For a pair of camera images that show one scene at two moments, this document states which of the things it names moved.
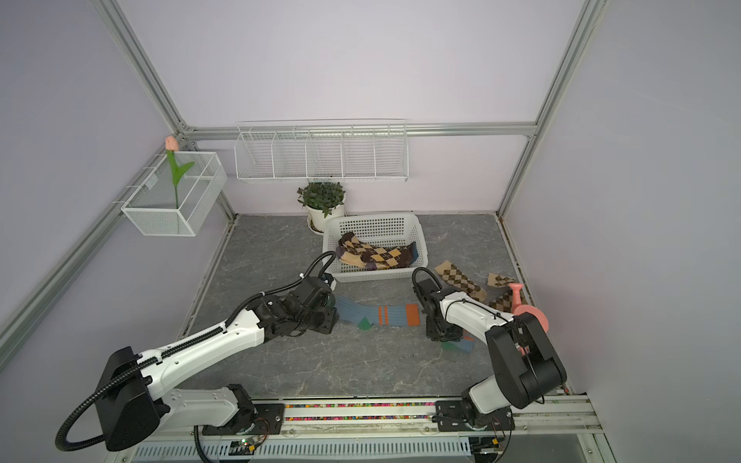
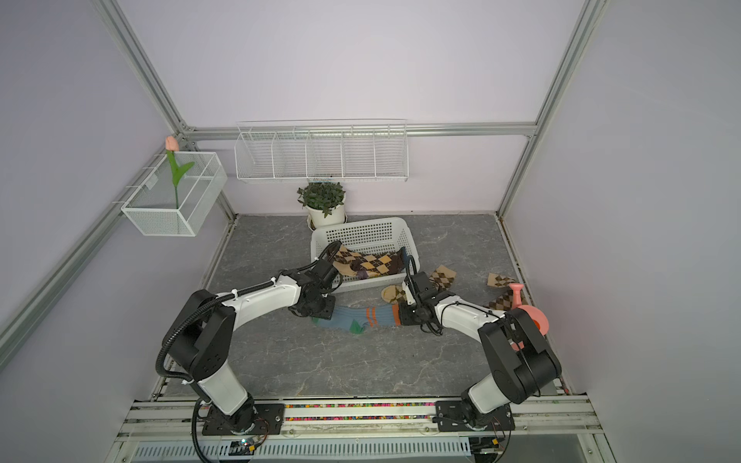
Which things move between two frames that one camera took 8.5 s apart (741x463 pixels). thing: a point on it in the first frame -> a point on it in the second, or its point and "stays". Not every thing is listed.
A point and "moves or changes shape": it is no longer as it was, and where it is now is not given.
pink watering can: x=518 y=308 stays
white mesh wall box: x=177 y=196 stays
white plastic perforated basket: x=375 y=247 moves or changes shape
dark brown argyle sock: x=353 y=252 moves or changes shape
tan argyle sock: x=455 y=278 -> x=441 y=280
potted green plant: x=323 y=201 stays
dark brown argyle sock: x=375 y=258 moves or changes shape
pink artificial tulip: x=172 y=147 stays
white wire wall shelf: x=322 y=150 stays
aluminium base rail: x=566 y=417 stays
